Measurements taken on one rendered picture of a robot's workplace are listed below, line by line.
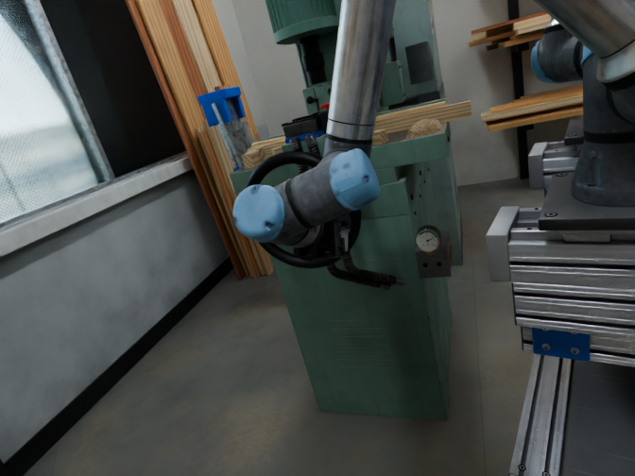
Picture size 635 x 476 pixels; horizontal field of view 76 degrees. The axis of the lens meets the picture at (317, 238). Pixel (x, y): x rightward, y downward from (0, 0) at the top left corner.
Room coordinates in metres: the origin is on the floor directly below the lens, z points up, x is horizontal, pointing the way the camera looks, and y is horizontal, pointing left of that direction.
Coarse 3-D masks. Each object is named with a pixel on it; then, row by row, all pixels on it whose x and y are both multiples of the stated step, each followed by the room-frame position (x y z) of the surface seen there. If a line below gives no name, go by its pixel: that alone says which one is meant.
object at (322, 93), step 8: (312, 88) 1.18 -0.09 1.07; (320, 88) 1.17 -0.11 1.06; (328, 88) 1.18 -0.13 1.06; (304, 96) 1.19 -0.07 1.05; (312, 96) 1.18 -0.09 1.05; (320, 96) 1.17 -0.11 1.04; (328, 96) 1.17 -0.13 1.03; (312, 104) 1.18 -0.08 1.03; (320, 104) 1.17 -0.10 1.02; (312, 112) 1.19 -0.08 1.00
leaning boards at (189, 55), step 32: (128, 0) 2.54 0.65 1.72; (160, 0) 2.81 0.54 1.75; (192, 0) 3.15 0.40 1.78; (160, 32) 2.64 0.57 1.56; (192, 32) 2.97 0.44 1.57; (160, 64) 2.58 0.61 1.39; (192, 64) 2.88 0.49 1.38; (224, 64) 3.18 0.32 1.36; (192, 96) 2.69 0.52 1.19; (192, 128) 2.58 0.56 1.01; (192, 160) 2.52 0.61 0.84; (224, 160) 2.54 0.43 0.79; (224, 192) 2.48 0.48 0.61; (224, 224) 2.57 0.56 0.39; (256, 256) 2.51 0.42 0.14
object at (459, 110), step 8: (456, 104) 1.07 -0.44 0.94; (464, 104) 1.06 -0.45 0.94; (416, 112) 1.11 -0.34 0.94; (424, 112) 1.10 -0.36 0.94; (432, 112) 1.09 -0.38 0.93; (440, 112) 1.09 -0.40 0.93; (448, 112) 1.08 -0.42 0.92; (456, 112) 1.07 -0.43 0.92; (464, 112) 1.06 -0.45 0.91; (384, 120) 1.15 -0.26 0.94; (392, 120) 1.14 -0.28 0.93; (400, 120) 1.13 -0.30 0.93; (408, 120) 1.12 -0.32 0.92; (416, 120) 1.11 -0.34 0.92; (440, 120) 1.09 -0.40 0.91; (448, 120) 1.08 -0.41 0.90; (376, 128) 1.16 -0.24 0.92; (392, 128) 1.14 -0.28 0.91; (400, 128) 1.13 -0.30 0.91; (408, 128) 1.12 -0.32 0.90; (264, 144) 1.31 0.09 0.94; (272, 144) 1.29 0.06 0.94; (280, 144) 1.28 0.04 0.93
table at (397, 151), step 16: (448, 128) 1.08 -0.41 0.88; (384, 144) 1.00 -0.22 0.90; (400, 144) 0.98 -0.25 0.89; (416, 144) 0.97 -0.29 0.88; (432, 144) 0.95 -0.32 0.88; (448, 144) 1.00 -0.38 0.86; (384, 160) 1.00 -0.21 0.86; (400, 160) 0.98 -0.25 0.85; (416, 160) 0.97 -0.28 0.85; (432, 160) 0.95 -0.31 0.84; (240, 176) 1.17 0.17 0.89; (272, 176) 1.13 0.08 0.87; (288, 176) 1.11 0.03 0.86; (240, 192) 1.18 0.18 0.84
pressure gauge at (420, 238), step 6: (420, 228) 0.93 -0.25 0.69; (426, 228) 0.91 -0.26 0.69; (432, 228) 0.91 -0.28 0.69; (420, 234) 0.91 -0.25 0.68; (426, 234) 0.91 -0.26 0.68; (432, 234) 0.90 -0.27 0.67; (438, 234) 0.90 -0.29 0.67; (420, 240) 0.92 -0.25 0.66; (432, 240) 0.90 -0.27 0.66; (438, 240) 0.90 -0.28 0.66; (420, 246) 0.92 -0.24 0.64; (426, 246) 0.91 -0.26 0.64; (432, 246) 0.91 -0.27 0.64; (438, 246) 0.90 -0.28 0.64; (432, 252) 0.93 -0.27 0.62
